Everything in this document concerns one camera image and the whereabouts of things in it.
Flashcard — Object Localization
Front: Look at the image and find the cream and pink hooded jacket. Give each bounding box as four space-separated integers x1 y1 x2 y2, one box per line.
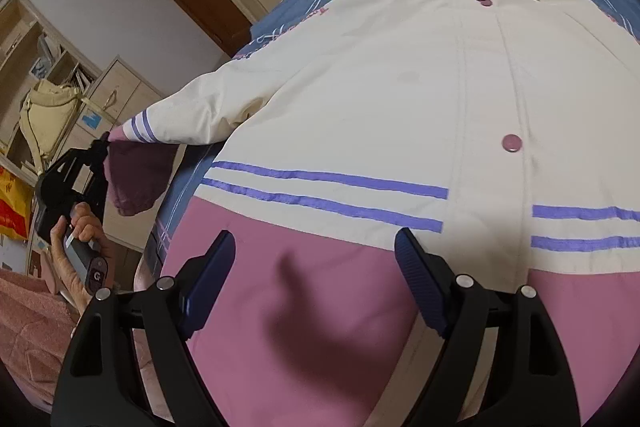
106 0 639 426

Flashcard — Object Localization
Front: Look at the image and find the person's left hand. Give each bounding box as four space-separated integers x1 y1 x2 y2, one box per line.
50 202 116 314

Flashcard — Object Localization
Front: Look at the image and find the red and yellow bag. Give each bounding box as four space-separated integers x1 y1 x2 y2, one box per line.
0 167 34 241

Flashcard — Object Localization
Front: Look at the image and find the beige hanging bag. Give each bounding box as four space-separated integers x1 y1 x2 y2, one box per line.
18 79 82 174

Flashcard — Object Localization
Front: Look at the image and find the light wood shelf cabinet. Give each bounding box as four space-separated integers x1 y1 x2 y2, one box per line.
1 0 163 185

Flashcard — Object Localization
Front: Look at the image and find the pink fleece blanket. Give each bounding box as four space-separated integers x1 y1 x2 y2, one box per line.
0 267 156 408

